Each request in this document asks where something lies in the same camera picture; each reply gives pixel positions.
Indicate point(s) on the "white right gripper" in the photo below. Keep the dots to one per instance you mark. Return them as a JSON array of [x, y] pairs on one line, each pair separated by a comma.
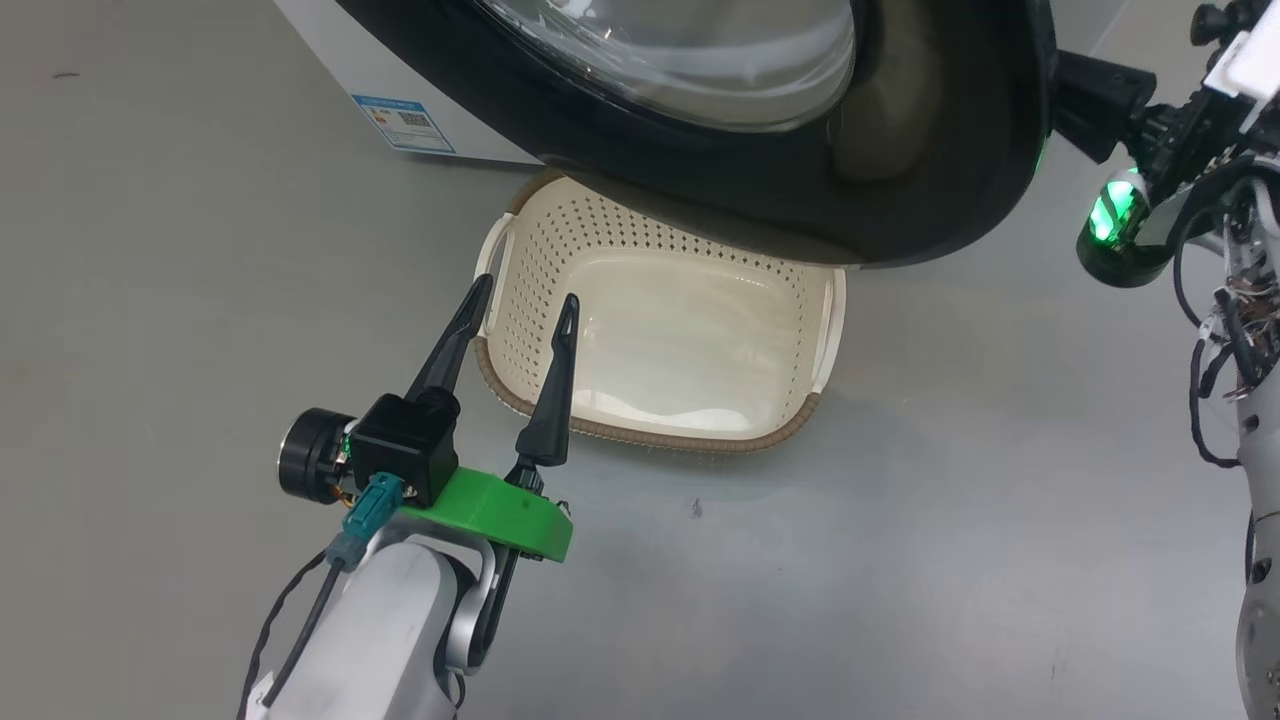
[[1245, 90]]

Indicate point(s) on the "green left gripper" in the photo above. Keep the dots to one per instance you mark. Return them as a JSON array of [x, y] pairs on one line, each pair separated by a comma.
[[500, 512]]

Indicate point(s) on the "black glass washing machine door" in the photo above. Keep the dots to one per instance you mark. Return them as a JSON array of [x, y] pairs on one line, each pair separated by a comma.
[[760, 170]]

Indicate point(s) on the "cream perforated laundry basket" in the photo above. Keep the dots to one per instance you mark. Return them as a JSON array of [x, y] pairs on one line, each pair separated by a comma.
[[680, 340]]

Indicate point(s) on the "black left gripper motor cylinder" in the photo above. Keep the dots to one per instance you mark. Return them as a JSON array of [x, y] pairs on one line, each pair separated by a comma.
[[310, 455]]

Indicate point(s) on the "blue energy label sticker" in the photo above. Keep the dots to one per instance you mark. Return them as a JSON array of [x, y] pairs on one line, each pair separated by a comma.
[[402, 123]]

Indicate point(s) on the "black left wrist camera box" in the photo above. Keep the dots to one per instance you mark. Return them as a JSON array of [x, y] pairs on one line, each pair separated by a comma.
[[400, 445]]

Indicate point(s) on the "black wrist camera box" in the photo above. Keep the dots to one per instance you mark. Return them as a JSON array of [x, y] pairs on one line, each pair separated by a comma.
[[1225, 18], [400, 445]]

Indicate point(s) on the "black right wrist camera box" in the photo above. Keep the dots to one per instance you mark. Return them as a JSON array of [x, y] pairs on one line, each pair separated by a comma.
[[1225, 18]]

